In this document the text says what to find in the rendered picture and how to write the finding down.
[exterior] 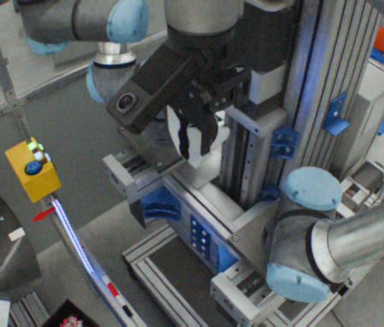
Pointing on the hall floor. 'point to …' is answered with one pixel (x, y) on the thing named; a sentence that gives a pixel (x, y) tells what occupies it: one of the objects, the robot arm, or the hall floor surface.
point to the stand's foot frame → (28, 312)
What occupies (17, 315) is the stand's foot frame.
